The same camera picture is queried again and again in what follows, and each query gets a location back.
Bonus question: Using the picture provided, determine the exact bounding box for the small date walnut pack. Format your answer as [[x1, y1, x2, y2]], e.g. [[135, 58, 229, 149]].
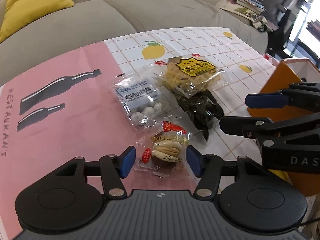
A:
[[134, 121, 191, 180]]

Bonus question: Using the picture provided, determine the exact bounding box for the yellow waffle snack pack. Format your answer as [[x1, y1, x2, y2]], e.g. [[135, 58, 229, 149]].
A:
[[151, 54, 232, 98]]

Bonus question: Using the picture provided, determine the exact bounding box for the orange cardboard box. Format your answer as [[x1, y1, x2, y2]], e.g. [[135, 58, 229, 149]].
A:
[[245, 58, 319, 196]]

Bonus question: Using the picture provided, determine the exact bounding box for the black seaweed snack pack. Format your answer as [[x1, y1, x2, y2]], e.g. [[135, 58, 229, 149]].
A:
[[174, 90, 225, 141]]

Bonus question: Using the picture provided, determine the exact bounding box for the white balls snack pack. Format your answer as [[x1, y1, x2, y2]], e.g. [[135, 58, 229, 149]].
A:
[[113, 75, 170, 132]]

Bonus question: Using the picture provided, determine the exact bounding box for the stack of books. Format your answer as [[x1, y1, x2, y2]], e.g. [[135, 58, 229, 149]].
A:
[[216, 0, 270, 32]]

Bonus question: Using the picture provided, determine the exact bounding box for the grey office chair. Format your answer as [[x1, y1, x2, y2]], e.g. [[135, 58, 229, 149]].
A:
[[263, 0, 296, 56]]

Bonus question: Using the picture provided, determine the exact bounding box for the beige sofa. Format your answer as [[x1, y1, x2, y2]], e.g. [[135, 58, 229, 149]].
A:
[[1, 0, 268, 84]]

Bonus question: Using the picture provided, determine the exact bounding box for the yellow cushion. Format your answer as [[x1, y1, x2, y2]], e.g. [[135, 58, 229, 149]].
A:
[[1, 0, 74, 42]]

